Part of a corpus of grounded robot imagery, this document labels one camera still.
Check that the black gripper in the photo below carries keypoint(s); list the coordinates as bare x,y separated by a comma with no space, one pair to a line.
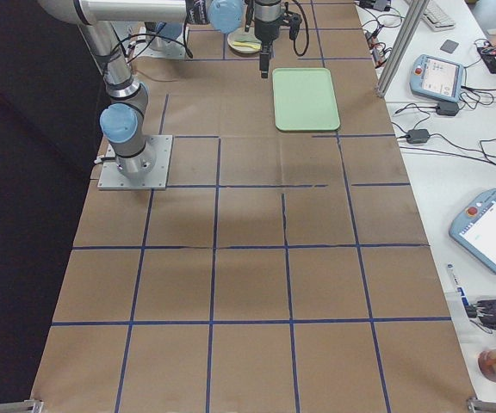
266,31

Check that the white round plate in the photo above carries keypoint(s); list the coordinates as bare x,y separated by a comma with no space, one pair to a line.
242,35

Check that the yellow plastic fork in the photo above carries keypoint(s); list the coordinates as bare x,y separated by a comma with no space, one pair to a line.
251,45

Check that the light green tray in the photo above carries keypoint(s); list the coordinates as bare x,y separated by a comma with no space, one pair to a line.
304,100

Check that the far blue teach pendant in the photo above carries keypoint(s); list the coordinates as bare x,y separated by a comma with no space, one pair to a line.
436,78

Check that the blue teach pendant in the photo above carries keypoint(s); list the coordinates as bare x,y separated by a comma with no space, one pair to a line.
474,228
436,78

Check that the white keyboard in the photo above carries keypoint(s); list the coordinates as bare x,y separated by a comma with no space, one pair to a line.
435,17

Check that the near black power adapter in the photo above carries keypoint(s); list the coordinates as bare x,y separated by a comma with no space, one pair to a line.
417,136

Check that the black power adapter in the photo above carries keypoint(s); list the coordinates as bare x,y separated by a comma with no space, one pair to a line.
417,136
447,109

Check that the dark square pad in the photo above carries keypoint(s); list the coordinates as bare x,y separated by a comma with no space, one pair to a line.
449,46

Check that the far black power adapter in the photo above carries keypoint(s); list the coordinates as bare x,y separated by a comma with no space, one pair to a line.
447,109

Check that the brown paper table cover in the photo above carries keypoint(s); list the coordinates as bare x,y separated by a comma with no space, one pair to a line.
278,272

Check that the near blue teach pendant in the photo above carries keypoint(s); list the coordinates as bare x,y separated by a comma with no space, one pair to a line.
474,228

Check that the aluminium frame post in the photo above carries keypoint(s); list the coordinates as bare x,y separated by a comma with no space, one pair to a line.
403,39

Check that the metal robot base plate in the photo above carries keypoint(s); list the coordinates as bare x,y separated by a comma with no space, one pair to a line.
138,178

